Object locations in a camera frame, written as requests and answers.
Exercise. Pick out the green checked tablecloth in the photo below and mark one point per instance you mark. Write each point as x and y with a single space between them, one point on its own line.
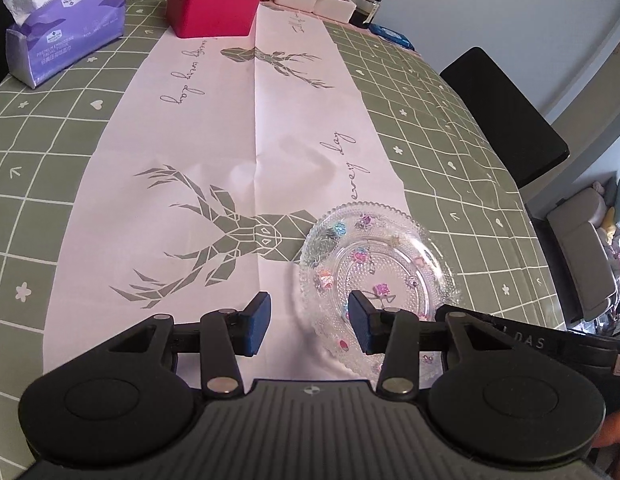
440 125

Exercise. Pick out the blue packet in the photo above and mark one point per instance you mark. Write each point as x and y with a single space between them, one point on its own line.
392 35

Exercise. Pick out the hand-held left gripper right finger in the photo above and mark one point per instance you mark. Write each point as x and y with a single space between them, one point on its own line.
360 322

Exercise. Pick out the beige sofa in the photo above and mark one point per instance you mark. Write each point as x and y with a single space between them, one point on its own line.
580 250

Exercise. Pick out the clear glass plate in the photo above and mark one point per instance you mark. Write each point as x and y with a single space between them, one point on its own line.
390 260

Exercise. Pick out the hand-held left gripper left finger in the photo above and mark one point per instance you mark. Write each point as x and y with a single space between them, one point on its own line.
255 325

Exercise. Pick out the dark glass jar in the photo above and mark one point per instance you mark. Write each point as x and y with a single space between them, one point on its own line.
365 10

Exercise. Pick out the purple tissue pack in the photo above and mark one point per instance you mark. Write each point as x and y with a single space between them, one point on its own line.
64 35

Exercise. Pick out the person's right hand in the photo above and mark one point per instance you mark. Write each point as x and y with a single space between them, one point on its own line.
617 427

